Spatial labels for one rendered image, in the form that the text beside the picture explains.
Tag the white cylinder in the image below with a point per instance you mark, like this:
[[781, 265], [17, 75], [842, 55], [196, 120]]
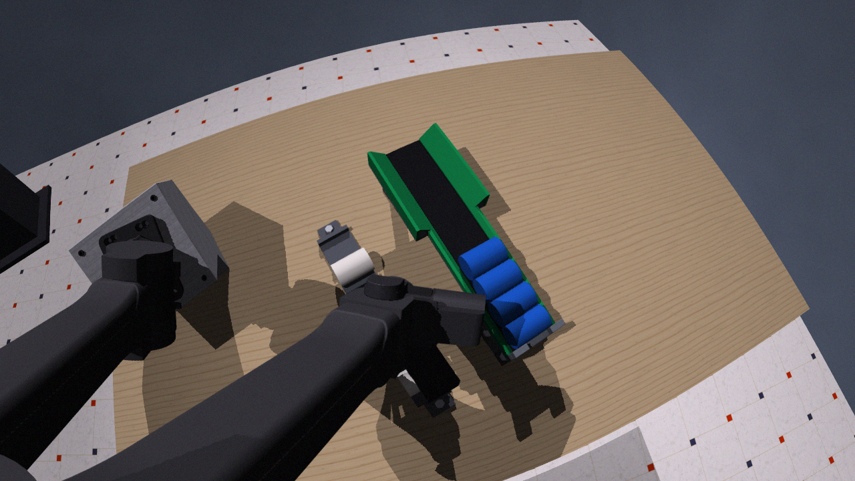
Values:
[[352, 267], [407, 382]]

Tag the blue cylinder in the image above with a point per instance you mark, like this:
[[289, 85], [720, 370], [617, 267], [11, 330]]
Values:
[[526, 326], [498, 280], [512, 303], [483, 257]]

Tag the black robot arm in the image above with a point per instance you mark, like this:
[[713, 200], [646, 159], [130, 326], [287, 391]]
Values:
[[269, 424]]

